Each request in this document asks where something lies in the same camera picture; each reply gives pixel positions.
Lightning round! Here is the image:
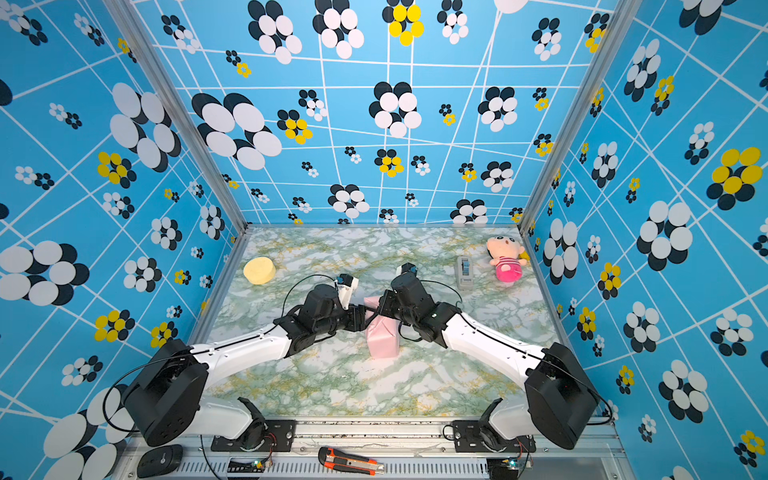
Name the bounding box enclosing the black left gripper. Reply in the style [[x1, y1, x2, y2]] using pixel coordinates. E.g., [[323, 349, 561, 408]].
[[315, 304, 379, 338]]

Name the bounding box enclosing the purple wrapping paper sheet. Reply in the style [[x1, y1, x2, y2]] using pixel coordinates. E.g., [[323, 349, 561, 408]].
[[364, 297, 400, 360]]

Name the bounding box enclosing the small grey white device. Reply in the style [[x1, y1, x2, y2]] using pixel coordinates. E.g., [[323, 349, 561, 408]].
[[456, 256, 474, 290]]

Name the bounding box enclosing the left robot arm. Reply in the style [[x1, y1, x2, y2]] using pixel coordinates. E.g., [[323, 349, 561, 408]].
[[121, 284, 373, 450]]

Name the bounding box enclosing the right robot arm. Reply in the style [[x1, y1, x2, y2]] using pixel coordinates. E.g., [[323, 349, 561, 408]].
[[379, 272, 601, 451]]

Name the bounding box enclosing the yellow round sponge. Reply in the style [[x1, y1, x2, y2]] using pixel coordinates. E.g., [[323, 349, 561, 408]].
[[243, 257, 276, 285]]

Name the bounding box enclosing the pink plush doll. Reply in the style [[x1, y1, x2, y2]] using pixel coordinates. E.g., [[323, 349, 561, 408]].
[[486, 236, 529, 283]]

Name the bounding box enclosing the orange black utility knife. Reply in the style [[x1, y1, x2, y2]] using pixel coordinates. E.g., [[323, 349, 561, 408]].
[[318, 447, 386, 476]]

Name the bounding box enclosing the right small circuit board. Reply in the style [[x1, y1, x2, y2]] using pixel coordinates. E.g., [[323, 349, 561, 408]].
[[486, 458, 523, 477]]

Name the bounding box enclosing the small circuit board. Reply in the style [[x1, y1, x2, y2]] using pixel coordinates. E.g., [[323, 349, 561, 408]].
[[227, 458, 271, 474], [486, 458, 523, 477]]

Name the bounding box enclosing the left small circuit board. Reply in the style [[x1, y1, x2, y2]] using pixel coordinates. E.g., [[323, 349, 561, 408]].
[[227, 458, 271, 474]]

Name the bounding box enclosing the black computer mouse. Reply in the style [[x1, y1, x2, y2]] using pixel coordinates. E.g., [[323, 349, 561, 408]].
[[136, 444, 184, 479]]

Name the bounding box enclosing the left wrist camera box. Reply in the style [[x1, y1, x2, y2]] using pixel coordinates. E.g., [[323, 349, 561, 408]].
[[335, 273, 359, 310]]

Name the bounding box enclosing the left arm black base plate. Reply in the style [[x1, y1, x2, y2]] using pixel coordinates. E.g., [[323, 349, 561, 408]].
[[210, 420, 297, 453]]

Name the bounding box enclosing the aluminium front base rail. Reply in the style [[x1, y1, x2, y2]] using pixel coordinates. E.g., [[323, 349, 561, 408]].
[[110, 415, 637, 480]]

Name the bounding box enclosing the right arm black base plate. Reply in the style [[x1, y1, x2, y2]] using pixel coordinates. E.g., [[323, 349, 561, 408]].
[[449, 420, 522, 455]]

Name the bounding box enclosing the aluminium frame post right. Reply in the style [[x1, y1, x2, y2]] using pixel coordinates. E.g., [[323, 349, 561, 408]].
[[519, 0, 642, 238]]

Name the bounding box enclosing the aluminium frame post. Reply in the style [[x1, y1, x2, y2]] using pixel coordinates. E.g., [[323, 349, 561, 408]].
[[105, 1, 248, 235], [519, 0, 642, 238]]

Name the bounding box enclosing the aluminium frame post left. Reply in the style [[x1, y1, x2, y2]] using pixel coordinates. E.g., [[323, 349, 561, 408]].
[[105, 1, 248, 235]]

